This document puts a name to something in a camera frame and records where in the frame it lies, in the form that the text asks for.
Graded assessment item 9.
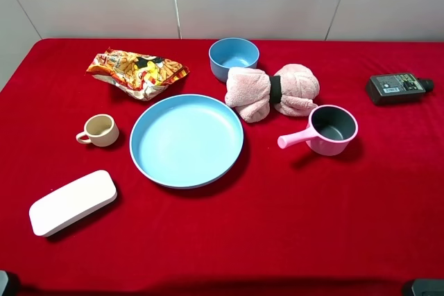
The beige small cup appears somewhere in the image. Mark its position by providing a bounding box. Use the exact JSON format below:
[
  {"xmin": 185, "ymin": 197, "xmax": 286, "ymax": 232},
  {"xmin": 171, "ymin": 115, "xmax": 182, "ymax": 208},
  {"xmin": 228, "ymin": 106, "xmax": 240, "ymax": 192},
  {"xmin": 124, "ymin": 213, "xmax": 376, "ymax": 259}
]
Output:
[{"xmin": 76, "ymin": 114, "xmax": 119, "ymax": 148}]

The large blue plate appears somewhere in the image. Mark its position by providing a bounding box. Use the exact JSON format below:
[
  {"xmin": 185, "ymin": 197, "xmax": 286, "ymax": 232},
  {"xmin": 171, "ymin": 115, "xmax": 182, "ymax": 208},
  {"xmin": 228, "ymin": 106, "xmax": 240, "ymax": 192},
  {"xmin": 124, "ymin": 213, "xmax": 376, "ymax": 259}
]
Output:
[{"xmin": 129, "ymin": 94, "xmax": 244, "ymax": 189}]

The blue bowl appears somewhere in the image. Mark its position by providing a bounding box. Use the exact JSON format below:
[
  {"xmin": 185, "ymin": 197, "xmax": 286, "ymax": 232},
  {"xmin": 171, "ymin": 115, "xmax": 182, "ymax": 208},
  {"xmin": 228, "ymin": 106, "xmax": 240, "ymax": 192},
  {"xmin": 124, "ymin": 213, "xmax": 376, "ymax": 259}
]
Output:
[{"xmin": 208, "ymin": 37, "xmax": 260, "ymax": 82}]

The pink rolled towel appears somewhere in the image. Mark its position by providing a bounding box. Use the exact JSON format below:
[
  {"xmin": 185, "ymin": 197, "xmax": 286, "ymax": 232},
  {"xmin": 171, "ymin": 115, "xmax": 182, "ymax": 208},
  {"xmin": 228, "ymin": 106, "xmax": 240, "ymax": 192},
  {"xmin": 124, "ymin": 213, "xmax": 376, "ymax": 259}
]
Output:
[{"xmin": 225, "ymin": 64, "xmax": 320, "ymax": 123}]

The snack chip bag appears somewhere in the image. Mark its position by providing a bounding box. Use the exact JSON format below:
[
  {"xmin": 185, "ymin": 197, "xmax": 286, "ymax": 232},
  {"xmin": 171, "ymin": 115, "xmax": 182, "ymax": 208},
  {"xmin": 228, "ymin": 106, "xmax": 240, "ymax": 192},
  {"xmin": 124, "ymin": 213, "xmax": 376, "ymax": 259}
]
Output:
[{"xmin": 87, "ymin": 49, "xmax": 189, "ymax": 101}]

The red tablecloth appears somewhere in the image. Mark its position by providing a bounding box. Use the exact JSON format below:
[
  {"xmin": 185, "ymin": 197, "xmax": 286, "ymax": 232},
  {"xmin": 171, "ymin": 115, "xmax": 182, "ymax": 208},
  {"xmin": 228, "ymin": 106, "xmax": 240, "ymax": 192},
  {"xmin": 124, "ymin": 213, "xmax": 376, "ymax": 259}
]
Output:
[{"xmin": 1, "ymin": 39, "xmax": 443, "ymax": 295}]

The pink saucepan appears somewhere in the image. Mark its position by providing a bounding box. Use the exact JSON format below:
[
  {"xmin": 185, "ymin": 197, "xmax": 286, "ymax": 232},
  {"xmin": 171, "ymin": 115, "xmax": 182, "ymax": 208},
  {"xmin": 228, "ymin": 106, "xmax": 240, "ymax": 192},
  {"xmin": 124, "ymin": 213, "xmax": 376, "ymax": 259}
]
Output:
[{"xmin": 277, "ymin": 105, "xmax": 359, "ymax": 157}]

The white rectangular case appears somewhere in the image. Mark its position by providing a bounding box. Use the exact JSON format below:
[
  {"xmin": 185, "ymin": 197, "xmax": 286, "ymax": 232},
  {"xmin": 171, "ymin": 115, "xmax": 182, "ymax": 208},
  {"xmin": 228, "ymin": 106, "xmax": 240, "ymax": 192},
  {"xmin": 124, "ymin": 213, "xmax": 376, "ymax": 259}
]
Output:
[{"xmin": 28, "ymin": 170, "xmax": 117, "ymax": 237}]

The black bottle with label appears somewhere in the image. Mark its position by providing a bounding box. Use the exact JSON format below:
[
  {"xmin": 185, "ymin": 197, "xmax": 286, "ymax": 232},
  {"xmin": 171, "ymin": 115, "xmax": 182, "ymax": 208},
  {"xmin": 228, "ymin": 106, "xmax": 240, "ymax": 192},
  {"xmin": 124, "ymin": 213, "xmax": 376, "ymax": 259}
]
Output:
[{"xmin": 365, "ymin": 73, "xmax": 434, "ymax": 105}]

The black device bottom right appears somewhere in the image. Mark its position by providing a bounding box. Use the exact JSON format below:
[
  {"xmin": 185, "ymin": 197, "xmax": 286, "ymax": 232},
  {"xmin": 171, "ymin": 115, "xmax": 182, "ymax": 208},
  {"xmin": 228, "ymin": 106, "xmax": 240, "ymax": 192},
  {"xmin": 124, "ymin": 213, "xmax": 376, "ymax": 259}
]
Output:
[{"xmin": 402, "ymin": 279, "xmax": 444, "ymax": 296}]

